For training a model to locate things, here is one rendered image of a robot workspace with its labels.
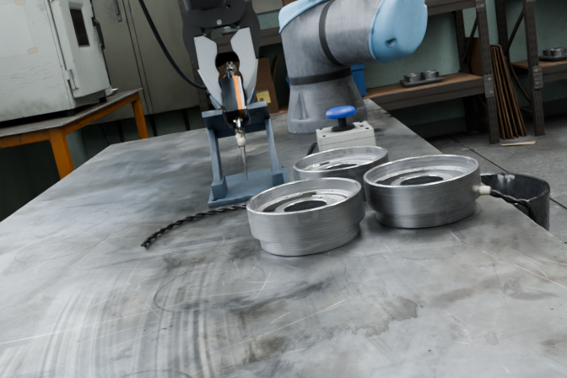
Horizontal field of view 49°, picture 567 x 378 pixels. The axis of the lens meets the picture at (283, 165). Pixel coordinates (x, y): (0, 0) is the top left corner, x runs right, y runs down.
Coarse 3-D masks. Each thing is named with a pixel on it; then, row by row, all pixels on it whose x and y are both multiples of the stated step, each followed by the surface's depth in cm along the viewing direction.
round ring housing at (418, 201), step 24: (384, 168) 61; (408, 168) 62; (432, 168) 61; (456, 168) 59; (384, 192) 54; (408, 192) 52; (432, 192) 52; (456, 192) 52; (384, 216) 56; (408, 216) 54; (432, 216) 53; (456, 216) 53
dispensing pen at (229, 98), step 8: (232, 64) 80; (224, 72) 80; (232, 72) 80; (224, 80) 77; (232, 80) 77; (224, 88) 77; (232, 88) 77; (224, 96) 76; (232, 96) 76; (224, 104) 76; (232, 104) 76; (224, 112) 75; (232, 112) 76; (232, 120) 78; (240, 120) 77; (240, 128) 76; (240, 136) 76; (240, 144) 75; (240, 152) 75
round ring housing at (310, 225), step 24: (264, 192) 59; (288, 192) 60; (336, 192) 58; (360, 192) 54; (264, 216) 52; (288, 216) 51; (312, 216) 51; (336, 216) 51; (360, 216) 54; (264, 240) 53; (288, 240) 51; (312, 240) 52; (336, 240) 52
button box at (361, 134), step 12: (324, 132) 82; (336, 132) 80; (348, 132) 79; (360, 132) 78; (372, 132) 78; (324, 144) 79; (336, 144) 79; (348, 144) 79; (360, 144) 79; (372, 144) 79
